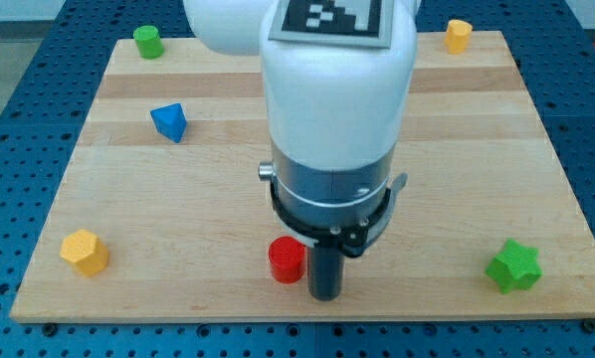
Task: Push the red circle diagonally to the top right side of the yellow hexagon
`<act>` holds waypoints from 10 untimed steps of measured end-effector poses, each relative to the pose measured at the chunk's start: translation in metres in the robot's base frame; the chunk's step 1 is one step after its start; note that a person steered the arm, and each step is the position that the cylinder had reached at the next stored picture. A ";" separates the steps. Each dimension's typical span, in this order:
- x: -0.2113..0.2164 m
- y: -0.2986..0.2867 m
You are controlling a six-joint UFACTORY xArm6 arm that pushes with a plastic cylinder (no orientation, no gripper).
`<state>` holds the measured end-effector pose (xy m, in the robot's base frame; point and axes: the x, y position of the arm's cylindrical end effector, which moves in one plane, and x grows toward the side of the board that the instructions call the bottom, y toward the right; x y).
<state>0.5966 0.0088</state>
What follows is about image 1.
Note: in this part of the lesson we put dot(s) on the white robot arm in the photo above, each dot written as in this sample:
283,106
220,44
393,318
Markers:
336,74

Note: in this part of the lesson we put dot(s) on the wooden board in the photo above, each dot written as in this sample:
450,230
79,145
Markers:
188,224

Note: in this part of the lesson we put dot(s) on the green cylinder block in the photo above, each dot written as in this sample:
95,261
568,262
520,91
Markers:
148,42

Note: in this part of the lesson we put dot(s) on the yellow block top right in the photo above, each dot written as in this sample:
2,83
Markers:
458,34

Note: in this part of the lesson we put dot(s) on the green star block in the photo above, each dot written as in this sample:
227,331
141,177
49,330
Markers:
514,267

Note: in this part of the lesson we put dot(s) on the red cylinder block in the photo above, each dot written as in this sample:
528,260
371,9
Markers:
287,259

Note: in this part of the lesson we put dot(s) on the fiducial marker tag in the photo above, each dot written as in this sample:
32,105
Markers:
347,23

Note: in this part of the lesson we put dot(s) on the blue triangle block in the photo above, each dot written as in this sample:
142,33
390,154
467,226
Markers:
170,121

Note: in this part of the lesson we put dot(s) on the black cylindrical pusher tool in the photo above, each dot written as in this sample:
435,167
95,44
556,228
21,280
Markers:
324,273

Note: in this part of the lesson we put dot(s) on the yellow hexagon block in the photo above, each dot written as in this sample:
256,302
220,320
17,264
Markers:
85,252

